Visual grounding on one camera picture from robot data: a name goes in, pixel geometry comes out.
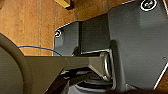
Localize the round pale base indicator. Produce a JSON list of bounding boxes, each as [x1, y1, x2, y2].
[[139, 0, 157, 12]]

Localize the thin blue cable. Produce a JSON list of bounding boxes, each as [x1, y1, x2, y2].
[[17, 45, 64, 57]]

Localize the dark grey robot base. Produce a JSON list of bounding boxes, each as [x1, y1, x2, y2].
[[53, 0, 168, 94]]

